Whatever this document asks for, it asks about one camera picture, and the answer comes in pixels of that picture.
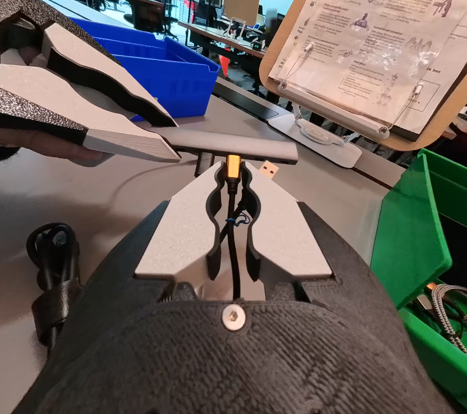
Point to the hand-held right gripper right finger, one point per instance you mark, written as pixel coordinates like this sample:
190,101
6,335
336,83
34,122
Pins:
288,239

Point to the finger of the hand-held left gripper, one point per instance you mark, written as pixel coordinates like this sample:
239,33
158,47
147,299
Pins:
91,118
84,53

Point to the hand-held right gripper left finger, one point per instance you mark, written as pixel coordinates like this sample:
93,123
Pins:
178,239

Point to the grey USB hub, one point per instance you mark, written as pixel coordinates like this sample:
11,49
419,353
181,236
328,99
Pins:
237,144

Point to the green plastic bin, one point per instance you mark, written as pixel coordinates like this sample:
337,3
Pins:
408,239

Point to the grey desk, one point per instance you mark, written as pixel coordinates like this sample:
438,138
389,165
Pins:
109,184

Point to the person's left hand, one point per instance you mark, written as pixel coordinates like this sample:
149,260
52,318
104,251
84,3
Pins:
43,147

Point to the blue twist tie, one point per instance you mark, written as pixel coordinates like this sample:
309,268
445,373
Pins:
240,220

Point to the blue plastic bin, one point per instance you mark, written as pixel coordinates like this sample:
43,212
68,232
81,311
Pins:
164,75

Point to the orange floor marker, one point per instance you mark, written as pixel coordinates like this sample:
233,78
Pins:
225,65

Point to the small wooden document stand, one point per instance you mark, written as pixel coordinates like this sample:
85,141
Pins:
240,2

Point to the small black display device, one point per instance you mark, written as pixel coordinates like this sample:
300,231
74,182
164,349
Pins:
258,45

